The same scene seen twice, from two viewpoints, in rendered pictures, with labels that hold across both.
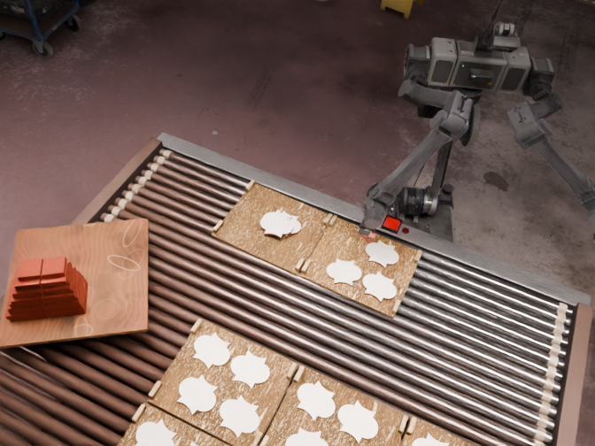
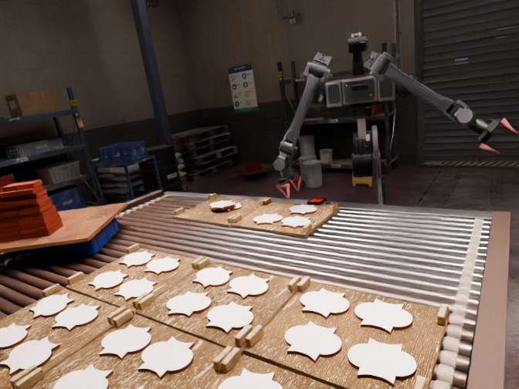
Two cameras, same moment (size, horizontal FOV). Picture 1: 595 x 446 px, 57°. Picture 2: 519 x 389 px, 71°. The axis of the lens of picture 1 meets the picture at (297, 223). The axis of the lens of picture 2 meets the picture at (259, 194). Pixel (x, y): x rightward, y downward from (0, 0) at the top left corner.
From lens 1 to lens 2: 1.44 m
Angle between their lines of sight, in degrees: 38
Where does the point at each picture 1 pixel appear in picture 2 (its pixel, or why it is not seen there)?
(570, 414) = (496, 267)
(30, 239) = not seen: hidden behind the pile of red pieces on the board
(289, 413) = (183, 286)
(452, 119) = (315, 62)
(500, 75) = (375, 86)
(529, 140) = (380, 69)
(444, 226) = not seen: hidden behind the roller
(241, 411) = (139, 285)
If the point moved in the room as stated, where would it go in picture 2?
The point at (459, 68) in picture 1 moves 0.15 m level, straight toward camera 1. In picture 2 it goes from (344, 88) to (336, 90)
